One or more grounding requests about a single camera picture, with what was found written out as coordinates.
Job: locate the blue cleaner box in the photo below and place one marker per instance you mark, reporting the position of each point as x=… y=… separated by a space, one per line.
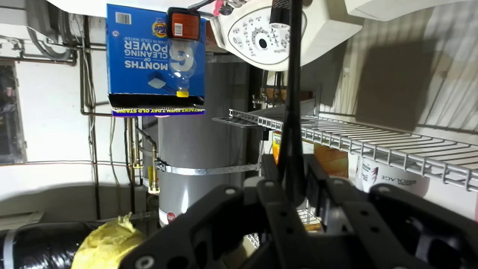
x=140 y=60

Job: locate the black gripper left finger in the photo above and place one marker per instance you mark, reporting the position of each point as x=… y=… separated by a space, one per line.
x=210 y=224

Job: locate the white dryer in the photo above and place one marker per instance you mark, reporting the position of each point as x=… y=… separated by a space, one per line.
x=319 y=30

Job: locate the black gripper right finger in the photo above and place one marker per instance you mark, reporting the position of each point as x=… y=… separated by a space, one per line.
x=379 y=229

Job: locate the white washing machine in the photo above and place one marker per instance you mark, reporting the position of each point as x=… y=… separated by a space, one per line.
x=398 y=7

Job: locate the brown cardboard box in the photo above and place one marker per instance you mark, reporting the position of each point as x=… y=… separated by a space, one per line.
x=274 y=94

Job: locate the grey wall conduit pipes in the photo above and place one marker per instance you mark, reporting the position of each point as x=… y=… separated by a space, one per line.
x=85 y=75

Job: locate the grey water heater tank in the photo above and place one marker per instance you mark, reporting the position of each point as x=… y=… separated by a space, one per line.
x=200 y=143

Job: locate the silver metal spoon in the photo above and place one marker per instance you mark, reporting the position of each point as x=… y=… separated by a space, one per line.
x=294 y=98

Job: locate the yellow container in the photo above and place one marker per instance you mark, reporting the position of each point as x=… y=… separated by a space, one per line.
x=277 y=146

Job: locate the copper water pipes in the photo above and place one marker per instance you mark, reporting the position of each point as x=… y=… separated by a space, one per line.
x=135 y=154

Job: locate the small black textured block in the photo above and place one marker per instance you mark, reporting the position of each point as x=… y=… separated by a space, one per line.
x=277 y=12

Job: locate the yellow crumpled wrap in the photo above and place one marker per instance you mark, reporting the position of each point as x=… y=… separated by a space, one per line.
x=110 y=243

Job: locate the orange box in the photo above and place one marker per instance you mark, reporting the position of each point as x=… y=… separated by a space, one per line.
x=331 y=158

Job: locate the dark framed window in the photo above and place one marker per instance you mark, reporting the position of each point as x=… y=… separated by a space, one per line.
x=10 y=113

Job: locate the black flexible duct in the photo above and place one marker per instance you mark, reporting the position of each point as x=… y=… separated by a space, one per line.
x=46 y=248

